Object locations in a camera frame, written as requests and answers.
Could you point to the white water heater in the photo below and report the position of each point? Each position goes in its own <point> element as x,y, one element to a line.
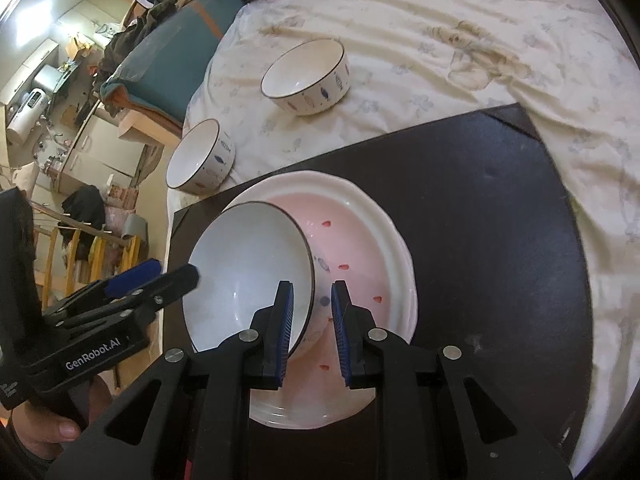
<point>22,120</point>

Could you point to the grey bin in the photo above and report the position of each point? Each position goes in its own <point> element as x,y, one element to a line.
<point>135,226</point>

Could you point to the teal padded bed panel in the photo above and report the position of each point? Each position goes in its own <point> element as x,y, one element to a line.
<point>170,50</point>

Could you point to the black board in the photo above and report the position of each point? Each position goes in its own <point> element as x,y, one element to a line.
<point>475,235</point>

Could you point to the black cloth bundle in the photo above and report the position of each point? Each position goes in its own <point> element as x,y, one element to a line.
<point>82,202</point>

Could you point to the bed with white printed sheet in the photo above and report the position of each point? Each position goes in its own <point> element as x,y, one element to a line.
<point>450,35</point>

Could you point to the dark camouflage cloth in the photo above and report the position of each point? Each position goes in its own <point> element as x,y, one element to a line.
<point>145,20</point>

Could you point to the white bowl with black rim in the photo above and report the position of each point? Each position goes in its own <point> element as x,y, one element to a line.
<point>240,280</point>
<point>295,75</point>
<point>195,155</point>

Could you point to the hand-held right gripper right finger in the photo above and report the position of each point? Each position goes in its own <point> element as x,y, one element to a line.
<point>342,335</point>

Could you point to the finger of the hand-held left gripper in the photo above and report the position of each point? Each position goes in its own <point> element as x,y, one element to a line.
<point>132,277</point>
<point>170,282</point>

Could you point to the yellow wooden rack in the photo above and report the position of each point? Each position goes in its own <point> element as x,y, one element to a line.
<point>75,250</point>

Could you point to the pink patterned box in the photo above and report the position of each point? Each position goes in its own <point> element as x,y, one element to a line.
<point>122,196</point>

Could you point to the light wooden side table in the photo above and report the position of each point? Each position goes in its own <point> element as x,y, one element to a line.
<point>145,130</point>

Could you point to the white kitchen base cabinet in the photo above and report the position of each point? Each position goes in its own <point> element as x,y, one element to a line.
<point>95,155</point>

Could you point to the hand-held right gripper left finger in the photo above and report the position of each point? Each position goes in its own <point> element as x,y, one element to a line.
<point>284,332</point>

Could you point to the white upper kitchen cabinets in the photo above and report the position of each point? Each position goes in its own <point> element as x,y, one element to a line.
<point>30,60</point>

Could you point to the person's left hand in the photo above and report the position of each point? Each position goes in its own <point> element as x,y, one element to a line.
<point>55,427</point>

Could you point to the silver range hood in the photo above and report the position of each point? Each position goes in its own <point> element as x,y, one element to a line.
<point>47,80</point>

